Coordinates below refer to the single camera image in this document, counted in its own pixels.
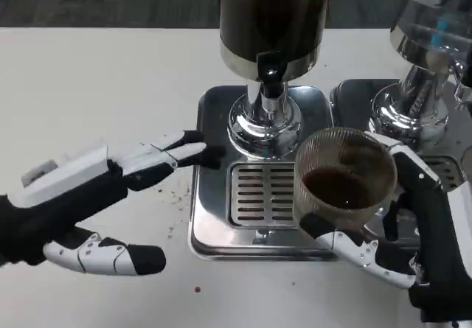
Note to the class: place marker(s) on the slotted steel drip grid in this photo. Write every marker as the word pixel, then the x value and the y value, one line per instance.
pixel 440 171
pixel 262 195

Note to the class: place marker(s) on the black dispenser tap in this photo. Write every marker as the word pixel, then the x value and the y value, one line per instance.
pixel 270 77

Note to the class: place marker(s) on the clear ribbed glass cup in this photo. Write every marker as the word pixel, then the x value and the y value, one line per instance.
pixel 343 184

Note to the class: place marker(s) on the dark drink dispenser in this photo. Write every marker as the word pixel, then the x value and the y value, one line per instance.
pixel 273 14

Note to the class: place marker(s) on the clear drink dispenser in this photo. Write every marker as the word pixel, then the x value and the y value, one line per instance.
pixel 420 40

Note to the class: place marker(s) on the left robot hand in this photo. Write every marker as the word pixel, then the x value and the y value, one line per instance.
pixel 66 191

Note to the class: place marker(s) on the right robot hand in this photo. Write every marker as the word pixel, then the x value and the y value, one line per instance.
pixel 435 239

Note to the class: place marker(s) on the chrome dispenser tap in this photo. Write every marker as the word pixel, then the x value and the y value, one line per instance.
pixel 461 84

